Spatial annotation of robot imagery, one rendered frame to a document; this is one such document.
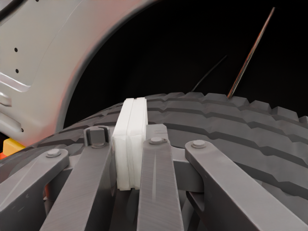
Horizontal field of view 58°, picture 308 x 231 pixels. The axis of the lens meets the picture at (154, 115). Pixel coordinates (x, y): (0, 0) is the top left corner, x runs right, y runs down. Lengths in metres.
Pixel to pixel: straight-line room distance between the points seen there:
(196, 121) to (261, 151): 0.06
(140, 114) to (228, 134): 0.09
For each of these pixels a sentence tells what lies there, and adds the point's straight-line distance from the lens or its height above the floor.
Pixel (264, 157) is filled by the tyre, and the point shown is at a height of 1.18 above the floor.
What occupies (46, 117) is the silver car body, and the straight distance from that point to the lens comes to 0.76.
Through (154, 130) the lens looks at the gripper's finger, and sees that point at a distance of 0.15.
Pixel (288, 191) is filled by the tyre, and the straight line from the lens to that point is 0.19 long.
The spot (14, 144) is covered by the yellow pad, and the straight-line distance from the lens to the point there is 0.91.
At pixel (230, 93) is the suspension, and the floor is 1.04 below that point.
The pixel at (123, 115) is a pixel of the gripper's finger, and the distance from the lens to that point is 0.16.
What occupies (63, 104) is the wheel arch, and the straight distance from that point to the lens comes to 0.71.
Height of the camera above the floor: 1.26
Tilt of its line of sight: 25 degrees down
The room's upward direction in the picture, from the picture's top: 18 degrees clockwise
